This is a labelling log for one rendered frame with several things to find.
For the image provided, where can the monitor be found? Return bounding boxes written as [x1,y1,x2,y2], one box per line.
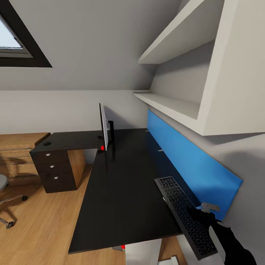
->
[98,103,115,151]

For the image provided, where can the swivel chair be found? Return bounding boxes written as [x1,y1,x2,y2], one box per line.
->
[0,174,28,229]

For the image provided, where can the keyboard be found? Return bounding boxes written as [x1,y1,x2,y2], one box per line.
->
[154,176,218,261]

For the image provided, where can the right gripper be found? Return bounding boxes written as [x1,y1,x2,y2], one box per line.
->
[186,207,215,226]

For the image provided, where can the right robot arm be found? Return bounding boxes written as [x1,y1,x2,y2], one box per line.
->
[186,202,257,265]

